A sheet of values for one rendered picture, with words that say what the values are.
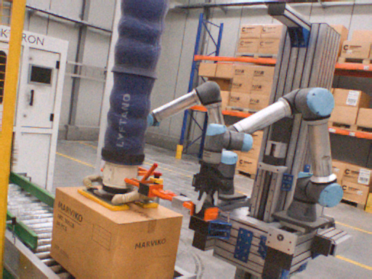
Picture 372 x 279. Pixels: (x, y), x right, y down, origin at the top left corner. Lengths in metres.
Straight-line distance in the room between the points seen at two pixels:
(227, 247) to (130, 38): 1.20
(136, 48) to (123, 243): 0.90
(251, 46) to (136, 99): 8.30
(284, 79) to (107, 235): 1.25
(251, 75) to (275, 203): 7.89
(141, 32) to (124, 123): 0.44
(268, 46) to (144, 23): 8.03
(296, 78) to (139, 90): 0.85
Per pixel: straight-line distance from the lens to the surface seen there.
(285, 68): 2.17
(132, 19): 1.86
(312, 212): 1.90
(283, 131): 2.04
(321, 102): 1.65
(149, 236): 1.77
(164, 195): 1.67
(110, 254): 1.71
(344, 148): 10.10
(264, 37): 9.88
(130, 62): 1.83
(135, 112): 1.83
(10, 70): 2.06
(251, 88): 9.77
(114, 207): 1.79
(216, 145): 1.48
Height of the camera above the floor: 1.48
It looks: 10 degrees down
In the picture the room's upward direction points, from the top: 9 degrees clockwise
